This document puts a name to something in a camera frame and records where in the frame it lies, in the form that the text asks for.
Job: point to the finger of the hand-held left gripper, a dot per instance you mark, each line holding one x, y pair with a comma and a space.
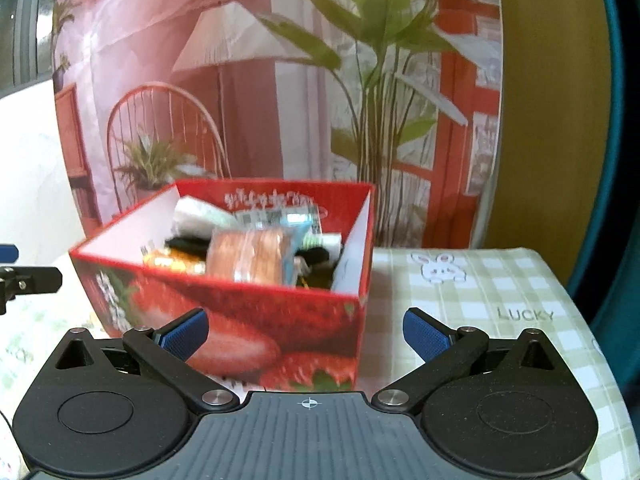
35, 280
9, 253

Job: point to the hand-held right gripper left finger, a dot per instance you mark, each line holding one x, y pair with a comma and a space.
186, 334

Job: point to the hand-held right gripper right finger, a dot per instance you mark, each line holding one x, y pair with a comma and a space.
425, 335

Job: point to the red strawberry print cardboard box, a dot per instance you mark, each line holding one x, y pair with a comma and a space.
150, 310

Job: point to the orange floral oven mitt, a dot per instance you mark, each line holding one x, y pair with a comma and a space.
172, 261

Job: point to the white soft packet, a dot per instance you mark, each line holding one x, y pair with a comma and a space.
200, 215

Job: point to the black cloth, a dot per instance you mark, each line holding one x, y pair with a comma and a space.
187, 244

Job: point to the green checked tablecloth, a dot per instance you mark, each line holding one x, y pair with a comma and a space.
500, 285

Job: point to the orange snack packet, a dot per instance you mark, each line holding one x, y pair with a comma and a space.
250, 255

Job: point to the light blue packet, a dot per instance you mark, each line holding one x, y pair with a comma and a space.
295, 219

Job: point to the teal curtain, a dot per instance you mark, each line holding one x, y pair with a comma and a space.
617, 210

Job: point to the printed room scene backdrop cloth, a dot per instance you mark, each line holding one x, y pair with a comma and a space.
250, 110

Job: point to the dark window with grey frame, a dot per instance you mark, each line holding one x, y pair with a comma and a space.
30, 20

